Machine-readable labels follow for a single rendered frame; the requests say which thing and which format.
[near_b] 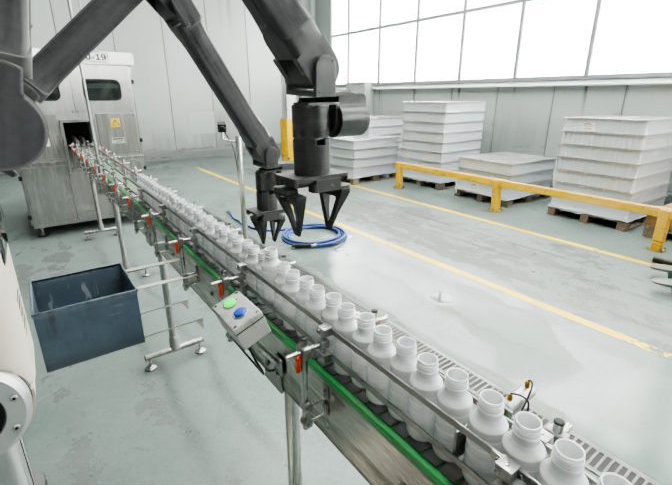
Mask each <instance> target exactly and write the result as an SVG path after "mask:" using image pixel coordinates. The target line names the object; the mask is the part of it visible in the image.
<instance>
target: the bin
mask: <svg viewBox="0 0 672 485"><path fill-rule="evenodd" d="M177 261H180V258H177V259H172V260H167V261H163V262H158V263H154V264H149V265H144V266H140V267H135V268H131V269H126V270H125V268H124V267H123V265H122V264H121V262H120V263H115V264H111V265H106V266H101V267H96V268H91V269H86V270H82V271H77V272H72V273H67V274H62V275H57V276H53V277H48V278H43V279H38V280H33V281H29V294H30V311H31V318H33V321H34V325H35V329H36V333H37V336H38V340H39V344H40V348H41V351H42V355H43V359H44V363H45V366H46V370H47V373H49V372H52V371H55V370H58V369H61V368H65V367H68V366H71V365H74V364H77V363H80V362H84V361H87V360H90V359H93V358H96V357H99V356H103V355H106V354H109V353H112V352H115V351H118V350H122V349H125V348H128V347H131V346H134V345H137V344H141V343H144V342H145V337H148V336H151V335H154V334H158V333H161V332H164V331H167V330H171V329H174V328H177V327H180V326H183V325H187V324H190V323H193V322H197V323H198V324H199V325H200V326H201V327H202V328H204V324H203V318H200V319H197V320H194V321H190V322H187V323H184V324H181V325H177V326H174V327H171V328H168V329H164V330H161V331H158V332H155V333H151V334H148V335H145V336H144V330H143V324H142V318H141V314H144V313H147V312H151V311H155V310H158V309H162V308H165V307H169V306H172V305H176V304H180V303H182V304H183V305H184V306H185V307H186V308H187V309H189V306H188V300H184V301H181V302H177V303H174V304H170V305H166V306H163V307H159V308H156V309H152V310H148V311H145V312H140V307H139V301H138V295H137V292H138V290H141V289H145V288H149V287H153V286H157V285H161V284H165V283H169V282H173V281H177V280H181V279H186V278H190V277H194V276H198V281H199V273H198V272H197V273H195V274H192V275H189V276H188V277H182V276H179V277H175V278H171V279H167V280H163V281H158V282H154V283H150V284H146V285H142V286H138V287H136V286H135V285H134V283H133V281H132V280H131V278H130V276H129V275H128V273H127V272H132V271H136V270H141V269H145V268H150V267H154V266H159V265H163V264H168V263H172V262H177Z"/></svg>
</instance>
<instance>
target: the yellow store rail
mask: <svg viewBox="0 0 672 485"><path fill-rule="evenodd" d="M394 167H395V168H396V185H395V186H394V187H393V188H397V189H402V188H404V186H403V187H402V185H403V169H407V170H413V171H418V172H423V173H428V174H434V175H439V176H444V177H450V178H455V179H460V180H466V181H471V182H476V183H481V184H487V185H490V186H492V198H491V209H489V210H488V211H491V212H495V213H498V212H502V209H500V201H501V190H502V188H508V189H514V190H519V191H524V192H530V193H535V194H541V195H546V196H551V197H557V198H562V199H567V200H572V201H577V202H583V203H588V204H593V205H598V206H604V207H609V208H614V209H619V210H625V211H630V212H635V213H641V214H647V215H652V216H654V217H658V218H657V222H656V226H655V230H654V234H653V237H652V241H651V245H650V246H649V247H647V248H646V249H647V250H651V251H655V252H659V253H663V252H665V251H666V250H667V249H666V248H665V247H664V244H665V241H666V237H667V233H668V229H669V226H670V222H671V220H672V208H666V207H660V206H652V205H646V204H640V203H634V202H628V201H623V200H617V199H611V198H605V197H600V196H594V195H588V194H583V193H577V192H571V191H566V190H560V189H554V188H548V187H542V186H536V185H531V184H525V183H519V182H513V181H507V180H503V179H497V178H489V177H484V176H478V175H472V174H466V173H460V172H455V171H449V170H443V169H437V168H431V167H426V166H420V165H414V164H408V163H404V162H398V161H395V164H394Z"/></svg>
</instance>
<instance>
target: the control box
mask: <svg viewBox="0 0 672 485"><path fill-rule="evenodd" d="M229 298H234V299H235V300H236V303H235V304H234V305H233V306H231V307H225V306H224V302H225V301H226V300H227V299H229ZM240 307H244V308H245V309H246V312H245V314H244V315H242V316H240V317H235V316H234V311H235V310H236V309H238V308H240ZM212 309H213V311H214V312H215V314H216V316H217V318H218V319H219V321H220V323H221V325H222V326H223V327H224V329H225V330H226V331H227V332H228V333H229V334H230V335H231V336H232V338H233V339H234V340H233V341H234V342H235V343H236V345H237V346H238V347H239V348H240V349H241V350H242V352H243V353H244V354H245V355H246V356H247V357H248V359H249V360H250V361H251V362H252V363H253V364H254V366H255V367H256V368H257V369H258V370H259V371H260V373H261V374H262V375H265V373H264V371H263V369H262V368H261V366H260V364H259V363H258V361H257V359H256V358H255V356H254V354H253V351H252V349H251V346H252V345H254V346H255V347H256V348H258V349H259V350H260V351H261V352H262V353H263V354H264V355H265V356H266V357H268V358H269V359H270V360H271V361H272V362H273V363H274V368H275V369H276V370H277V372H278V373H279V374H280V375H281V376H282V377H283V376H284V372H283V361H282V360H281V359H280V358H279V357H278V356H277V355H276V354H275V353H273V355H272V354H271V353H270V352H269V351H268V350H266V349H265V348H264V347H263V346H262V345H261V344H260V343H259V342H258V341H259V340H260V339H261V338H263V337H264V336H265V335H267V334H268V333H270V332H271V329H270V327H269V325H268V323H267V321H266V319H265V317H264V316H263V313H262V311H261V310H260V309H258V308H257V307H256V306H255V305H254V304H253V303H252V302H251V301H249V300H248V299H247V298H246V297H245V296H244V295H243V294H241V293H240V292H239V291H236V292H235V293H233V294H232V295H230V296H228V297H227V298H225V299H224V300H222V301H221V302H219V303H218V304H216V305H215V306H213V307H212ZM246 349H249V351H250V353H251V356H252V358H253V359H254V361H255V362H254V361H253V360H252V359H251V357H250V356H249V355H248V354H247V353H246V352H245V351H244V350H246Z"/></svg>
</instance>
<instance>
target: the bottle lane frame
mask: <svg viewBox="0 0 672 485"><path fill-rule="evenodd" d="M133 202H134V208H135V214H136V220H137V221H140V220H143V218H141V215H143V214H144V215H148V211H147V210H145V209H144V208H143V207H142V206H141V205H140V204H139V203H138V202H136V201H135V200H133ZM154 224H155V231H156V238H157V242H158V243H159V242H164V241H165V238H164V236H165V235H166V238H167V242H165V243H162V244H159V246H158V250H159V251H163V250H166V246H165V245H166V244H167V245H168V242H169V241H175V240H176V236H175V235H174V234H172V233H171V232H170V231H169V230H168V229H167V228H166V227H165V226H163V225H162V224H161V223H160V222H159V221H158V220H157V219H156V218H154ZM183 250H184V258H185V266H186V272H187V273H192V272H195V270H196V269H195V264H197V265H198V273H199V282H198V283H196V284H193V285H190V287H191V288H192V289H193V290H194V291H195V292H196V293H197V294H198V295H199V297H200V298H201V299H202V300H203V301H204V302H205V303H206V304H207V305H208V307H209V308H210V309H211V310H212V311H213V309H212V307H213V306H215V305H216V304H218V303H219V302H221V301H222V300H224V295H223V297H220V296H219V290H218V286H217V285H216V286H212V287H211V286H210V283H211V282H215V281H219V280H220V275H218V274H217V273H216V272H215V271H214V269H212V268H211V267H210V266H208V265H207V264H206V263H205V262H204V261H203V260H202V259H200V257H198V256H197V254H195V253H194V252H193V251H191V249H189V248H188V246H186V245H185V244H184V245H183ZM160 254H161V255H162V256H163V257H164V258H165V259H166V260H172V259H177V258H180V253H178V254H176V250H175V245H174V244H170V245H168V250H167V251H166V252H161V253H160ZM213 312H214V311H213ZM214 313H215V312H214ZM263 316H264V317H265V319H266V321H267V323H268V325H269V327H270V329H271V332H270V333H268V334H267V335H265V336H264V337H263V338H261V339H260V340H259V341H258V342H259V343H260V344H261V345H262V346H263V347H264V348H265V349H266V350H268V351H269V352H270V353H271V354H272V355H273V353H275V354H276V355H277V356H278V357H279V358H280V359H281V360H282V361H283V372H284V376H283V377H282V386H283V389H284V390H285V392H286V393H287V394H288V395H289V396H290V397H291V398H292V399H293V400H294V402H295V403H296V404H297V405H298V406H299V404H300V402H301V400H302V395H301V372H300V373H298V374H297V373H296V371H295V360H294V359H292V360H289V361H286V360H285V356H286V355H289V354H291V353H294V352H296V351H297V350H296V345H297V344H296V343H295V342H294V341H293V338H292V339H290V338H289V337H288V336H287V335H286V334H285V333H286V332H283V331H281V330H280V329H279V326H276V325H275V324H274V323H272V321H273V320H272V321H270V320H269V319H268V318H267V317H266V315H263ZM251 349H252V351H253V354H254V356H255V358H256V359H257V361H258V362H259V363H260V364H261V365H262V366H263V367H264V368H265V364H264V354H263V353H262V352H261V351H260V350H259V349H258V348H256V347H255V346H254V345H252V346H251ZM317 360H318V359H316V360H314V359H313V358H312V357H311V359H310V360H308V396H309V401H310V402H311V403H313V402H315V401H317V400H319V399H321V398H322V397H324V396H323V385H325V386H326V387H327V388H328V400H327V399H325V401H326V402H327V403H328V405H329V414H328V415H327V414H326V415H324V416H323V417H321V418H319V419H317V420H315V421H314V424H315V425H316V426H317V427H318V428H319V429H320V430H321V431H322V432H323V434H324V435H325V436H326V437H327V438H328V439H329V440H330V441H331V442H332V443H333V445H334V446H335V447H336V448H337V449H338V450H339V451H340V452H341V453H342V455H343V456H344V457H345V458H346V459H347V460H348V461H349V462H350V463H351V464H352V466H353V467H354V468H355V469H356V470H357V471H358V472H359V473H360V474H361V475H362V477H363V478H364V479H365V480H366V481H367V482H368V483H369V484H370V485H459V484H460V483H461V482H462V480H460V481H458V482H456V483H452V482H451V481H450V480H449V479H448V478H447V477H446V476H444V475H443V474H442V473H441V472H440V470H441V468H442V467H443V466H444V464H443V465H441V466H439V467H434V466H433V465H432V464H431V463H430V462H429V461H428V460H426V459H425V458H424V454H425V453H426V451H427V450H426V451H423V452H421V453H419V452H417V451H416V450H415V449H414V448H413V447H412V446H411V445H410V444H408V441H409V440H410V438H411V437H410V438H407V439H403V438H402V437H401V436H399V435H398V434H397V433H396V432H395V431H394V428H395V427H396V426H397V425H398V424H397V425H395V426H392V427H389V426H388V425H387V424H386V423H385V422H384V421H383V420H381V416H382V415H383V414H384V413H383V414H380V415H376V414H375V413H374V412H372V411H371V410H370V409H369V408H368V405H369V404H370V403H368V404H363V403H362V402H361V401H360V400H359V399H358V398H357V397H356V396H357V394H359V393H357V394H352V393H351V392H350V391H349V390H348V389H347V388H346V385H347V384H345V385H342V384H341V383H340V382H339V381H338V380H336V379H335V377H336V376H337V375H335V376H332V375H331V374H330V373H329V372H328V371H326V368H327V367H324V368H323V367H322V366H321V365H320V364H319V363H317ZM299 407H300V406H299ZM323 412H324V411H323V401H322V402H320V403H318V404H316V405H314V406H313V410H312V411H311V418H314V417H316V416H318V415H319V414H321V413H323Z"/></svg>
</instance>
